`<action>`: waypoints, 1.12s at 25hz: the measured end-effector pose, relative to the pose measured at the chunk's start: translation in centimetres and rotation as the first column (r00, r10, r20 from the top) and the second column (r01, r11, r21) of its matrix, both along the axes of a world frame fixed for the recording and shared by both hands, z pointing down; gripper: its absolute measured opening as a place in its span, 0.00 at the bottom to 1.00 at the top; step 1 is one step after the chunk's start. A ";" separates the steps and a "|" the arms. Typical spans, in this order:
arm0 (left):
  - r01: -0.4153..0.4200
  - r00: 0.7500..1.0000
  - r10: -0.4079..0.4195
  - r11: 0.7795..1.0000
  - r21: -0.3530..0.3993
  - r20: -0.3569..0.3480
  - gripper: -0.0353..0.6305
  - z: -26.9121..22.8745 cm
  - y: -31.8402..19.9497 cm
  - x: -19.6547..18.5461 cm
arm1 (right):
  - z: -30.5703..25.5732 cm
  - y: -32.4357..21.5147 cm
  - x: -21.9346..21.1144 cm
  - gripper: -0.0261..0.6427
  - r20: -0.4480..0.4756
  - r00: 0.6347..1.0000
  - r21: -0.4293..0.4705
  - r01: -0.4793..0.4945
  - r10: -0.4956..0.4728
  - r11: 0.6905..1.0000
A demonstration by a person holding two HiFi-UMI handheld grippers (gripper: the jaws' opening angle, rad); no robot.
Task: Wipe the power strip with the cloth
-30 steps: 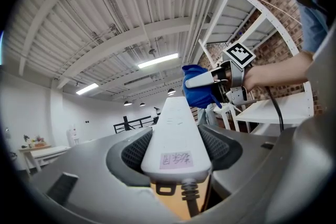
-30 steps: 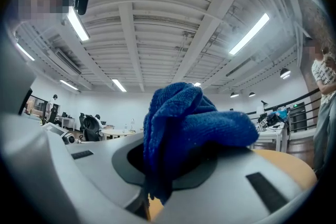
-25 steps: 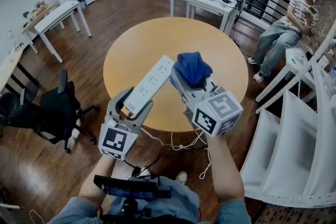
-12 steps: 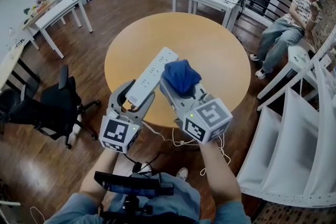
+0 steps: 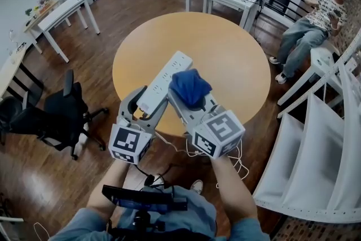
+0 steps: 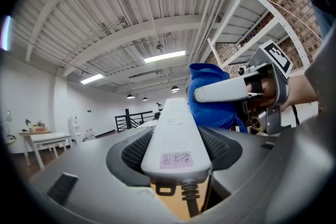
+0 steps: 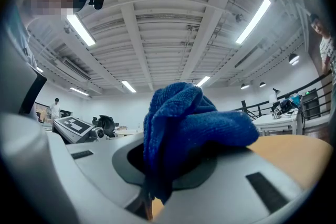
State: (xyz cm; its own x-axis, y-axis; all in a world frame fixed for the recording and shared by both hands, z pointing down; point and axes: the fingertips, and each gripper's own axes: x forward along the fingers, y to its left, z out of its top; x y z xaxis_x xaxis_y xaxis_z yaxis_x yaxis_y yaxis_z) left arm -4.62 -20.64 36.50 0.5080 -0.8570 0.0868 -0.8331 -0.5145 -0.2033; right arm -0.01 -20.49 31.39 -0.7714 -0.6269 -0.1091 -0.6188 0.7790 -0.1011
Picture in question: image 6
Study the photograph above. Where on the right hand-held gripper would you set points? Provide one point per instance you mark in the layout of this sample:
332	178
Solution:
282	70

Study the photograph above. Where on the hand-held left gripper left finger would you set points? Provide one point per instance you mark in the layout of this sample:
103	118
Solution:
92	165

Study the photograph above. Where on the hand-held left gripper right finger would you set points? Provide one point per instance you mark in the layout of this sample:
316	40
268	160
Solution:
262	170

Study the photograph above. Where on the blue cloth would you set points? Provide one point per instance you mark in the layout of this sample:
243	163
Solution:
210	112

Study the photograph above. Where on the person's right forearm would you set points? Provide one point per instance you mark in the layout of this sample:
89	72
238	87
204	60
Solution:
299	91

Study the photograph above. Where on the person's right hand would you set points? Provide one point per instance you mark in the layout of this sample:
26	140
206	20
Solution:
266	91

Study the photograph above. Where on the white water dispenser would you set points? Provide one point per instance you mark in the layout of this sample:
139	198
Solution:
74	128

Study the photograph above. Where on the white rectangular table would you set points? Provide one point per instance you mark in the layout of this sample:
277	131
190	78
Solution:
148	123
50	137

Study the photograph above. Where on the black metal railing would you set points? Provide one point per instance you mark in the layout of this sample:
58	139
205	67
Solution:
131	120

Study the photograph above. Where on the potted flower plant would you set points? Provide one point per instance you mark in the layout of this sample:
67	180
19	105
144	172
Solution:
41	127

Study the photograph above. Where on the long ceiling light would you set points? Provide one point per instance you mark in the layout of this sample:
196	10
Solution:
165	56
92	79
6	32

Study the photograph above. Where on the wooden side table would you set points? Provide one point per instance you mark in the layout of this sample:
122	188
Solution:
26	133

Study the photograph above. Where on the ceiling air vent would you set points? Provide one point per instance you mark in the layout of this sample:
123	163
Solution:
143	75

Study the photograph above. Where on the white metal shelf rack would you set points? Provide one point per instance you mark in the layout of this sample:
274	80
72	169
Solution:
252	8

